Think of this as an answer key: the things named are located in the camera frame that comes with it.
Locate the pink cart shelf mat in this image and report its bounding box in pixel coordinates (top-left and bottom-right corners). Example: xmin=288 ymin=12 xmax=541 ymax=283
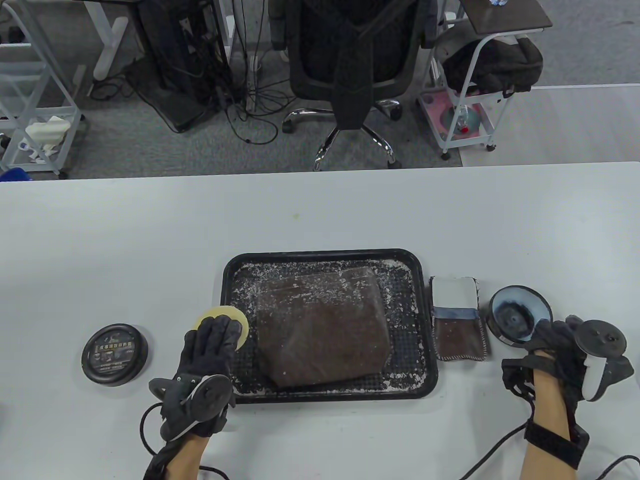
xmin=422 ymin=92 xmax=488 ymax=141

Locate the clear bottle with red cap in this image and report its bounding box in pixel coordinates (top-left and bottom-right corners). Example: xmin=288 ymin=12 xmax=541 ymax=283
xmin=452 ymin=105 xmax=481 ymax=133

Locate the person's left hand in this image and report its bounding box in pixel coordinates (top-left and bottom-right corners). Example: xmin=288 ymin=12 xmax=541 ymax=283
xmin=160 ymin=315 xmax=243 ymax=441

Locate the white foam block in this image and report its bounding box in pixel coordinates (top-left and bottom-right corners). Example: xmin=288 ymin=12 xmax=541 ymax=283
xmin=25 ymin=116 xmax=69 ymax=146

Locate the white power strip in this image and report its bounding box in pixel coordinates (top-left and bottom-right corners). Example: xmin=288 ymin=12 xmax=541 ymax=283
xmin=248 ymin=55 xmax=259 ymax=113

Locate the person's right forearm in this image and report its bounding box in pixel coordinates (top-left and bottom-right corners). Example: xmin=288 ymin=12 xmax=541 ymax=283
xmin=520 ymin=350 xmax=576 ymax=480

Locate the white rolling cart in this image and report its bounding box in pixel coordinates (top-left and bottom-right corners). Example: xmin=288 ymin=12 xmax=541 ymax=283
xmin=417 ymin=22 xmax=543 ymax=161

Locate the black plastic tray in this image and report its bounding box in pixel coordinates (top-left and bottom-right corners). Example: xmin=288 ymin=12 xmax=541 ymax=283
xmin=215 ymin=248 xmax=440 ymax=403

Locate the yellow round sponge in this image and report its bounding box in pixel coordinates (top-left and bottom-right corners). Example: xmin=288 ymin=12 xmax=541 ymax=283
xmin=192 ymin=305 xmax=250 ymax=351

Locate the black white tracking controller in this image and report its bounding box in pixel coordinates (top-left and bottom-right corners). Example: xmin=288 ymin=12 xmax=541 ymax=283
xmin=573 ymin=320 xmax=635 ymax=402
xmin=149 ymin=374 xmax=236 ymax=441

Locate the white and brown applicator pad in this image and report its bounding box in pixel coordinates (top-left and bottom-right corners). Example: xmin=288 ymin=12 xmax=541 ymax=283
xmin=431 ymin=276 xmax=492 ymax=362

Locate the white metal shelf rack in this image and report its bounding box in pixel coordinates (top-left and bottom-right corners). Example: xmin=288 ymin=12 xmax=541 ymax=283
xmin=0 ymin=0 xmax=88 ymax=180

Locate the black mesh office chair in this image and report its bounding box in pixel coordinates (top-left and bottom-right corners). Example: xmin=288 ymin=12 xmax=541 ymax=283
xmin=270 ymin=0 xmax=441 ymax=172

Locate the brown leather bag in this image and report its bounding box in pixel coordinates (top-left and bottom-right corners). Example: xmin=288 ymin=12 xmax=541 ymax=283
xmin=256 ymin=266 xmax=392 ymax=390

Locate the black round jar lid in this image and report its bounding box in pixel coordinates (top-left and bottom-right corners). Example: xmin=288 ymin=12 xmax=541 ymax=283
xmin=81 ymin=323 xmax=150 ymax=387

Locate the black backpack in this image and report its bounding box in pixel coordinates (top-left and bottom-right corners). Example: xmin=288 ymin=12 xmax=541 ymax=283
xmin=442 ymin=36 xmax=544 ymax=98

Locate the black leather care cream jar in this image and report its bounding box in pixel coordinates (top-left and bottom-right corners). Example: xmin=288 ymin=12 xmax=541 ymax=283
xmin=487 ymin=285 xmax=554 ymax=347

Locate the person's right hand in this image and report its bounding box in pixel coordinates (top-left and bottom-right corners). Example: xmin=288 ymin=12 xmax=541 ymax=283
xmin=501 ymin=315 xmax=588 ymax=428

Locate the white desk leg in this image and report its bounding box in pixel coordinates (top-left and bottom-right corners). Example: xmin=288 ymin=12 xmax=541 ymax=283
xmin=82 ymin=0 xmax=130 ymax=81

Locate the black computer tower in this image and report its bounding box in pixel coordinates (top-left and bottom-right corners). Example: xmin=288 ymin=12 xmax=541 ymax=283
xmin=137 ymin=0 xmax=233 ymax=133

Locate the black cable bundle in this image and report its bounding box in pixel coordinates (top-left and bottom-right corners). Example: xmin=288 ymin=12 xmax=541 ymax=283
xmin=200 ymin=50 xmax=301 ymax=146

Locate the person's left forearm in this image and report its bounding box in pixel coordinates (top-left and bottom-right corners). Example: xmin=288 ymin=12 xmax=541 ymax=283
xmin=165 ymin=435 xmax=206 ymax=480

